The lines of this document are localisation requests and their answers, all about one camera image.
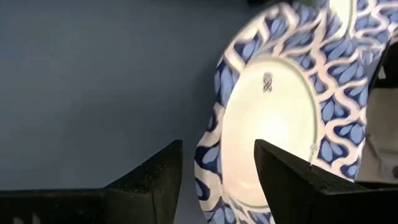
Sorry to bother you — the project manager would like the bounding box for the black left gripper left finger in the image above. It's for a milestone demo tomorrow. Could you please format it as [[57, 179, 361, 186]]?
[[0, 139, 183, 224]]

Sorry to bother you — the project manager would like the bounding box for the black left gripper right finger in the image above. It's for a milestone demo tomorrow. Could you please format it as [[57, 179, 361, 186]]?
[[254, 139, 398, 224]]

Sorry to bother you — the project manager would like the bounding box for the blue patterned white plate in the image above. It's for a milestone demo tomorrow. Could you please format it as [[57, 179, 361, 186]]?
[[326, 0, 398, 54], [194, 1, 389, 224]]

